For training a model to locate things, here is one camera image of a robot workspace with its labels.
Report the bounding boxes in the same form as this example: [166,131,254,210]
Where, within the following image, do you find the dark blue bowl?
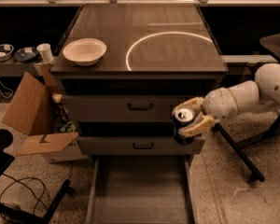
[14,47,38,63]

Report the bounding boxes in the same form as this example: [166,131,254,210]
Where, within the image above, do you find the blue patterned bowl left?
[0,44,14,62]

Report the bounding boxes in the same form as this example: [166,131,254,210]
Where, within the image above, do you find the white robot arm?
[172,63,280,138]

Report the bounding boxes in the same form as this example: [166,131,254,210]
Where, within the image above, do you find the pepsi soda can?
[173,107,195,146]

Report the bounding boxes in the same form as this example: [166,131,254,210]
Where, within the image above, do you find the black table leg stand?
[211,31,280,183]

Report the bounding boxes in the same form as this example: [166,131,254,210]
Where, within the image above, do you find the white paper bowl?
[63,38,106,66]

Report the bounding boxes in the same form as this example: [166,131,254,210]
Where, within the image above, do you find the grey drawer cabinet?
[50,2,229,95]

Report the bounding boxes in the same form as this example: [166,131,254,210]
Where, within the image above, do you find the white paper cup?
[36,43,54,63]

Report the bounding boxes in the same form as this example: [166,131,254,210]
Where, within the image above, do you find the top grey drawer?
[62,95,186,122]

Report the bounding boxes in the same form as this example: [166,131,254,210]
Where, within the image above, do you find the middle grey drawer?
[77,136,205,155]

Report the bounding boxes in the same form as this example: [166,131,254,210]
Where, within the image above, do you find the open cardboard box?
[3,64,88,163]

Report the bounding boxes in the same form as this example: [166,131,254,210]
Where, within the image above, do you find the black floor cable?
[0,173,49,217]

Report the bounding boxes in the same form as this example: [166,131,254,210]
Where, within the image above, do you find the snack bags in box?
[51,93,76,133]

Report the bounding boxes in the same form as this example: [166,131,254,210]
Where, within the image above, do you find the black chair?
[0,128,75,224]

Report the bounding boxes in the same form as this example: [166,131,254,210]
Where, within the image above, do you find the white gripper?
[173,88,238,138]

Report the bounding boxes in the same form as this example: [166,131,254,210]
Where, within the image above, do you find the bottom open grey drawer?
[85,155,195,224]

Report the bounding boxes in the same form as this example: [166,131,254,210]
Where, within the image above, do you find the grey low shelf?
[0,57,53,77]

